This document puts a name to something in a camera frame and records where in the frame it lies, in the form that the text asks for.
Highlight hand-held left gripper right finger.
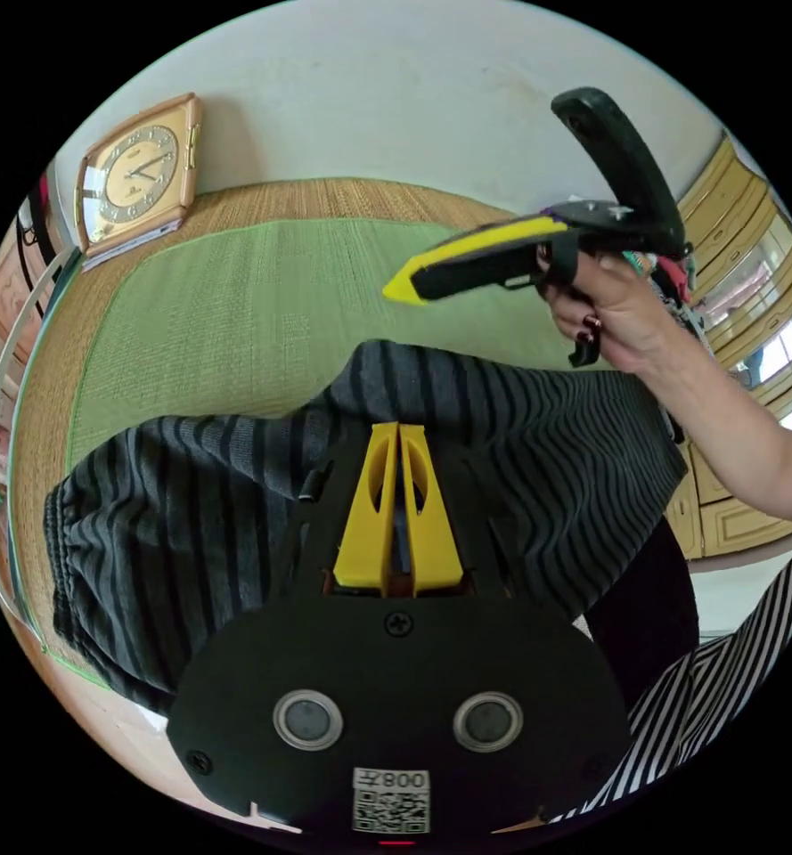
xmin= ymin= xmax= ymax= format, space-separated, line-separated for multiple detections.
xmin=398 ymin=423 xmax=466 ymax=597

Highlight bed with woven mat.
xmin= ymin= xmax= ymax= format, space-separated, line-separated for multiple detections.
xmin=6 ymin=175 xmax=679 ymax=693

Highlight beige square clock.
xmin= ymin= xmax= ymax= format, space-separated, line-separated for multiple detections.
xmin=73 ymin=92 xmax=204 ymax=270

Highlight dark gray striped pants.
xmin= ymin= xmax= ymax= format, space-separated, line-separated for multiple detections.
xmin=42 ymin=338 xmax=690 ymax=717

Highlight person's right hand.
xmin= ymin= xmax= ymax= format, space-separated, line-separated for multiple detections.
xmin=535 ymin=248 xmax=685 ymax=375

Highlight person's body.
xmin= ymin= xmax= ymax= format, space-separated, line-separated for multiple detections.
xmin=547 ymin=512 xmax=792 ymax=827

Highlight person's right forearm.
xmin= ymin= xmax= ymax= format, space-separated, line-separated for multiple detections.
xmin=639 ymin=319 xmax=792 ymax=525

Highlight yellow cupboard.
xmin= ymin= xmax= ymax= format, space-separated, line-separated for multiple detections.
xmin=662 ymin=133 xmax=792 ymax=562

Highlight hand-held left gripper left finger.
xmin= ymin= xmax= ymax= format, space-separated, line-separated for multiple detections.
xmin=333 ymin=421 xmax=399 ymax=597

